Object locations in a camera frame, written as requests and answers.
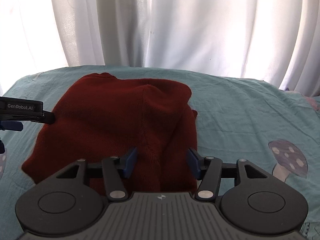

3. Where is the dark red knit cardigan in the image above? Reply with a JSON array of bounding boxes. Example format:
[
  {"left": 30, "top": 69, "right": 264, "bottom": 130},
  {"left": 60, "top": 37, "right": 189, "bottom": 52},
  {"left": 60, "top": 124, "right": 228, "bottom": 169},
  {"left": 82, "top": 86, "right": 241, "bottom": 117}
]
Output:
[{"left": 22, "top": 73, "right": 197, "bottom": 192}]

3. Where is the white sheer curtain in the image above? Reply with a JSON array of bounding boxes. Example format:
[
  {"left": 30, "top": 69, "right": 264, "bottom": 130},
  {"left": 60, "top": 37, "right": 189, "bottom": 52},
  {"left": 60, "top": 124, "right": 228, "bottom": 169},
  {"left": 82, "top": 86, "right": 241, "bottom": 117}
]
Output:
[{"left": 52, "top": 0, "right": 319, "bottom": 96}]

